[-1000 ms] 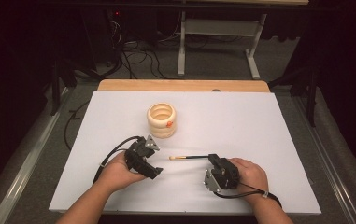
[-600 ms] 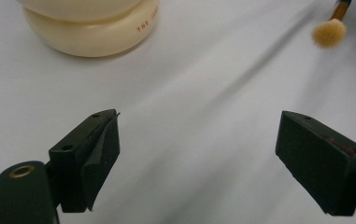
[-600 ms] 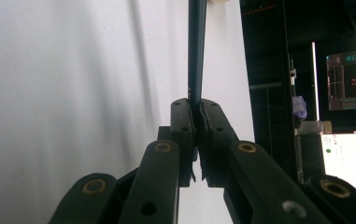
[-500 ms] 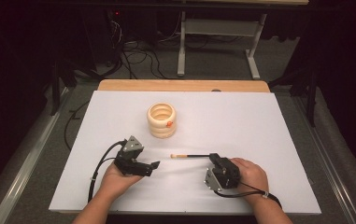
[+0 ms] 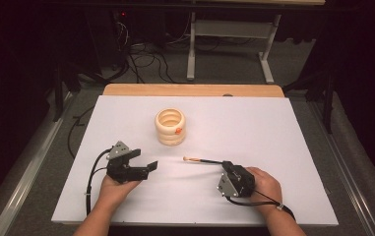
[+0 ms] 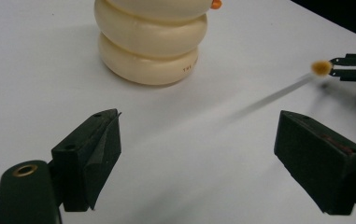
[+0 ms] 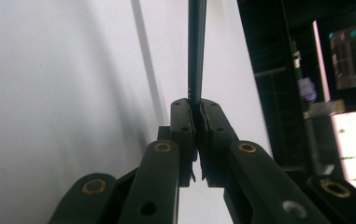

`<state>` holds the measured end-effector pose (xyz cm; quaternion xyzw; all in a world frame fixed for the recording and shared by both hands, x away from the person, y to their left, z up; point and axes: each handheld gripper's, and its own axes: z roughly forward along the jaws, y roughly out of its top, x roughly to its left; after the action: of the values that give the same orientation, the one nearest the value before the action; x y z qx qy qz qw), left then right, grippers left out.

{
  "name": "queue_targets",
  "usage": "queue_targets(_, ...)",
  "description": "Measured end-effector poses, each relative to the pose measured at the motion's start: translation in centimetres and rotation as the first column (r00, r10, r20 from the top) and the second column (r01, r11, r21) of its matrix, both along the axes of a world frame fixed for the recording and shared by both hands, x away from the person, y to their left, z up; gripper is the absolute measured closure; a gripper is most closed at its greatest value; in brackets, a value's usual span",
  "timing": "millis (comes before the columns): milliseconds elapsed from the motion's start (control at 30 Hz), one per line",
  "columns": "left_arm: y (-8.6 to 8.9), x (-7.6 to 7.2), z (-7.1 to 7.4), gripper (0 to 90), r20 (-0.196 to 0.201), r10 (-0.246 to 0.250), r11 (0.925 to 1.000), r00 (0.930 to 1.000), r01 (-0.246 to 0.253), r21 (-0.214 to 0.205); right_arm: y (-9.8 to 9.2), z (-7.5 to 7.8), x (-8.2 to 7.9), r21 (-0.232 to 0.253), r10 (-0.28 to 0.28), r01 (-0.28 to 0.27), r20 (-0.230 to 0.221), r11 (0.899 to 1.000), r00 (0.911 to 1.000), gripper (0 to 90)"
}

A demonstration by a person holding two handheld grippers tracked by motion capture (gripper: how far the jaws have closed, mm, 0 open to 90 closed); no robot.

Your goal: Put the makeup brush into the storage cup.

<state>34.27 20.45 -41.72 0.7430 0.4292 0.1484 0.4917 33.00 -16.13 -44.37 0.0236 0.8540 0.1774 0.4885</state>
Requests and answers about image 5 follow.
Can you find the person's left hand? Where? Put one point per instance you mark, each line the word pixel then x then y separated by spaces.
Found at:
pixel 114 193

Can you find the wooden table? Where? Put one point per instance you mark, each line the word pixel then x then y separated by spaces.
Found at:
pixel 191 90

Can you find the black computer tower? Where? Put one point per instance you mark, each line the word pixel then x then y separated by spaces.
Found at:
pixel 106 36

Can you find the white table board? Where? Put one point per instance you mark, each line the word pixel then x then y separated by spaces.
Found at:
pixel 224 131

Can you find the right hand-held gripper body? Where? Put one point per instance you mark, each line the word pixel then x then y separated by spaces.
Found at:
pixel 239 182

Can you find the grey metal floor rail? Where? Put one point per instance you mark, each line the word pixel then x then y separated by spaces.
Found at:
pixel 345 170
pixel 27 183

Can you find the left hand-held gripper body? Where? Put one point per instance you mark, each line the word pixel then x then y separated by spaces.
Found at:
pixel 122 170

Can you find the black metal stand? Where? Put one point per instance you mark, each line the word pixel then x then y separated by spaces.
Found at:
pixel 328 98
pixel 58 95

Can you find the cream ribbed round holder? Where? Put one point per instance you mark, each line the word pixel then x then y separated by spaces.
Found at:
pixel 170 136

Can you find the person's right hand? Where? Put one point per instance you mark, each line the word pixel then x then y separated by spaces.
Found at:
pixel 267 188

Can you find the white metal desk frame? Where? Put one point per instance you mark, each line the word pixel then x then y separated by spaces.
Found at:
pixel 231 29

